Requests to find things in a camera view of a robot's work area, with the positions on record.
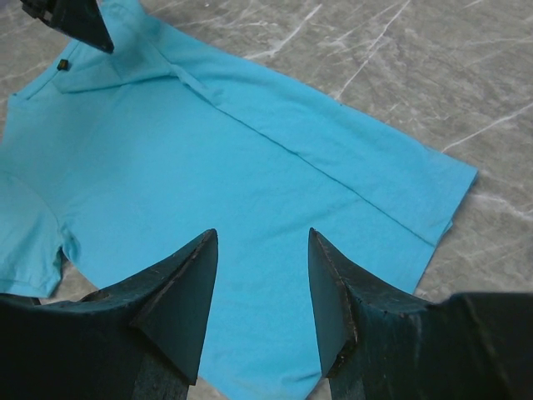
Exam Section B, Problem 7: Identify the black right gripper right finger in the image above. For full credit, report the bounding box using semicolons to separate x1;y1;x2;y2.
308;230;532;399

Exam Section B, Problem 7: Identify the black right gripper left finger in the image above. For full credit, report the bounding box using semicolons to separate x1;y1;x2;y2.
1;229;218;399

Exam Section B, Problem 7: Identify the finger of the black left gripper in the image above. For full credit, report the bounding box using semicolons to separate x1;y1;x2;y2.
21;0;114;53

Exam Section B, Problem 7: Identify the light blue t-shirt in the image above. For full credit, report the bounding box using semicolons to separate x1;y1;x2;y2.
1;1;477;399

